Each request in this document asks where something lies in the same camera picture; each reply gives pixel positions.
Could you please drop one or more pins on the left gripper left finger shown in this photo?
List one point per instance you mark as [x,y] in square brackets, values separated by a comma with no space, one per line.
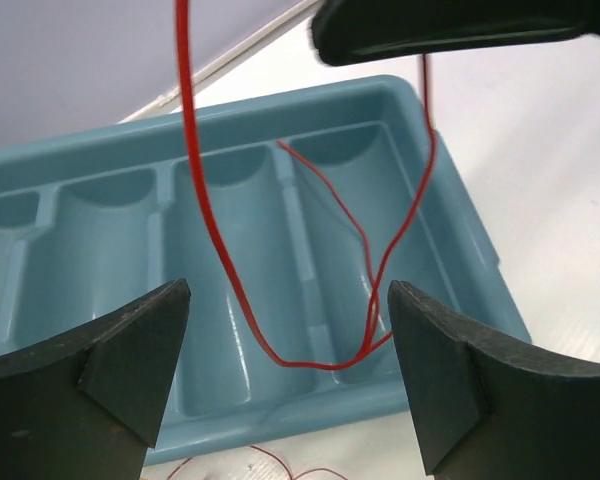
[88,403]

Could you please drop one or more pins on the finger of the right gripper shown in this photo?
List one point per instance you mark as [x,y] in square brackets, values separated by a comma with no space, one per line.
[359,31]

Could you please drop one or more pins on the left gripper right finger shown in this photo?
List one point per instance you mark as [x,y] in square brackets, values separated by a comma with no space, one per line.
[486,405]

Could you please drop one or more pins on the teal plastic compartment tray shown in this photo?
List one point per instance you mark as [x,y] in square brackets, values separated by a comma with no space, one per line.
[307,187]

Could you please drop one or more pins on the aluminium table edge frame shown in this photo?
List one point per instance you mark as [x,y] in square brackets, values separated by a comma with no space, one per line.
[170,100]

